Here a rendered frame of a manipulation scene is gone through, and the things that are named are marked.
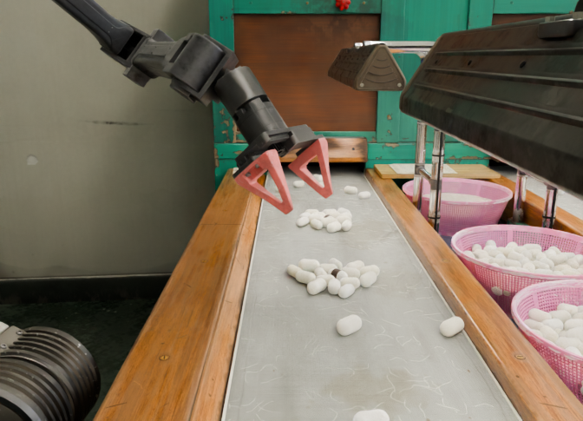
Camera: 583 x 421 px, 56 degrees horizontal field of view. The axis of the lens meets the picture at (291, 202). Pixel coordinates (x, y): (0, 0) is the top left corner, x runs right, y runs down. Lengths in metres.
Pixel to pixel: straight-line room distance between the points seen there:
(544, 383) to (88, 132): 2.18
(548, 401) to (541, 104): 0.41
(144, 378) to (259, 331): 0.19
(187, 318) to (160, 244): 1.87
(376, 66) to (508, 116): 0.60
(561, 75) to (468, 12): 1.46
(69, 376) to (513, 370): 0.48
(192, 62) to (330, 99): 0.94
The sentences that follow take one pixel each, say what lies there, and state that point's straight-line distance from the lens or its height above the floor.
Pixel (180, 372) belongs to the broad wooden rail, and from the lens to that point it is 0.63.
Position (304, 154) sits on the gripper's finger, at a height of 0.96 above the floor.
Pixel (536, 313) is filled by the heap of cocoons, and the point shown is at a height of 0.74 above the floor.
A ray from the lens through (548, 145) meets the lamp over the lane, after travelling 0.24.
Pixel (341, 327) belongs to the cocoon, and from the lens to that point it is 0.73.
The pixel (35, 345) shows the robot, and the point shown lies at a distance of 0.67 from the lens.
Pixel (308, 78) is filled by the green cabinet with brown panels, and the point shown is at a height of 1.03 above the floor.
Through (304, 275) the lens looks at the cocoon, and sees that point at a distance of 0.88.
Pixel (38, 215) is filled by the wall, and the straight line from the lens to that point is 2.68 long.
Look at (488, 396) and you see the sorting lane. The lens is 0.66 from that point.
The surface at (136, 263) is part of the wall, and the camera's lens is 2.65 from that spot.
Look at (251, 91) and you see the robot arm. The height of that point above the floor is 1.05.
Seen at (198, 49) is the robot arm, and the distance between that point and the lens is 0.77.
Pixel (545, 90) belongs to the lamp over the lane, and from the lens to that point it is 0.28.
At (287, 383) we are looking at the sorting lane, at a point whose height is 0.74.
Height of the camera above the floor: 1.09
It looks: 15 degrees down
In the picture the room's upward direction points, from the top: straight up
